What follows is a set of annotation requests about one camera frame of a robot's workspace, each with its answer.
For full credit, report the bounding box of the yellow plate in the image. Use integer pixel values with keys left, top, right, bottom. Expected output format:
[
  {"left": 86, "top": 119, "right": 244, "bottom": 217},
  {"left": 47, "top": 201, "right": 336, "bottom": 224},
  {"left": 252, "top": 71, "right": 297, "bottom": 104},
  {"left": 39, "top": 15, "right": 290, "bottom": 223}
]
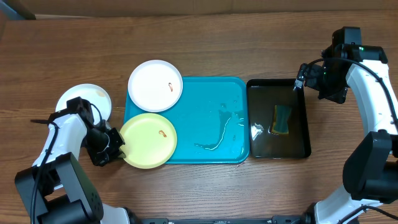
[{"left": 120, "top": 113, "right": 177, "bottom": 169}]

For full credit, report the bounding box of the white plate with stain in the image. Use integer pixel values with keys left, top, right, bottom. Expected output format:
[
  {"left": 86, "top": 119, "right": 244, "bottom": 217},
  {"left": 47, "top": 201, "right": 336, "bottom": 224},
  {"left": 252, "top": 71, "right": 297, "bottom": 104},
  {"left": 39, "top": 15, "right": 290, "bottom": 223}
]
[{"left": 55, "top": 83, "right": 112, "bottom": 124}]

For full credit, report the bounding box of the green yellow sponge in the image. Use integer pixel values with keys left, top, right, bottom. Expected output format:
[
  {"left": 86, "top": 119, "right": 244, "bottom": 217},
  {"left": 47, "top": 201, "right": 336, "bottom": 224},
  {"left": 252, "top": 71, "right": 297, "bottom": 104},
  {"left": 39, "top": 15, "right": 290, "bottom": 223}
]
[{"left": 271, "top": 105, "right": 292, "bottom": 135}]

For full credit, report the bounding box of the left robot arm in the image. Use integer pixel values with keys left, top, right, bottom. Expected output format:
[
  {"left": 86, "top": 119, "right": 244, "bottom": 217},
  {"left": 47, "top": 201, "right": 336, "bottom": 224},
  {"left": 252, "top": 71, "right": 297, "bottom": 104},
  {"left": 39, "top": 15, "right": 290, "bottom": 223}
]
[{"left": 15, "top": 97, "right": 140, "bottom": 223}]

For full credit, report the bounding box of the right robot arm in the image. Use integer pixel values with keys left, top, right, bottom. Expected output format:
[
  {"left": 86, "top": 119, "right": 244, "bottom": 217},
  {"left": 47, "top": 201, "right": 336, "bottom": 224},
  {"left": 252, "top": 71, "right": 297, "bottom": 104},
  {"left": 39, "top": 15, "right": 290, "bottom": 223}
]
[{"left": 294, "top": 44, "right": 397, "bottom": 223}]

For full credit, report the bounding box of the black water tray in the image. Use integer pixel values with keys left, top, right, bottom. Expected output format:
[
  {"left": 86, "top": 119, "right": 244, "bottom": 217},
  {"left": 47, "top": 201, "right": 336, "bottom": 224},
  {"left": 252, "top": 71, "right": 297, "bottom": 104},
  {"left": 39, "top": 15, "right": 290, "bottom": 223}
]
[{"left": 246, "top": 79, "right": 312, "bottom": 159}]

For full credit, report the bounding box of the teal plastic tray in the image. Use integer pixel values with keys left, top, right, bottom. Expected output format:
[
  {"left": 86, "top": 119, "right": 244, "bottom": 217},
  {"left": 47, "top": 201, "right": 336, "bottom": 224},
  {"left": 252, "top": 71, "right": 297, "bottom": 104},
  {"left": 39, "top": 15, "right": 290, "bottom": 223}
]
[{"left": 123, "top": 77, "right": 251, "bottom": 165}]

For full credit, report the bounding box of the white plate upper left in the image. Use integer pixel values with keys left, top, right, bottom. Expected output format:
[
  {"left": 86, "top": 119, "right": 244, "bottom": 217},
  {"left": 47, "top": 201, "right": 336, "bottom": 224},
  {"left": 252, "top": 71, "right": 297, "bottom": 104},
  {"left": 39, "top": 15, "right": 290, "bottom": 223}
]
[{"left": 127, "top": 60, "right": 183, "bottom": 113}]

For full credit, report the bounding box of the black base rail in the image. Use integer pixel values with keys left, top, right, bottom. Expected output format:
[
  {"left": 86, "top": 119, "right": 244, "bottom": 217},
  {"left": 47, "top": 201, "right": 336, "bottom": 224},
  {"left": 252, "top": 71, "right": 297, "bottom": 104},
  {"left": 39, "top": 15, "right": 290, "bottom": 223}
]
[{"left": 140, "top": 215, "right": 311, "bottom": 224}]

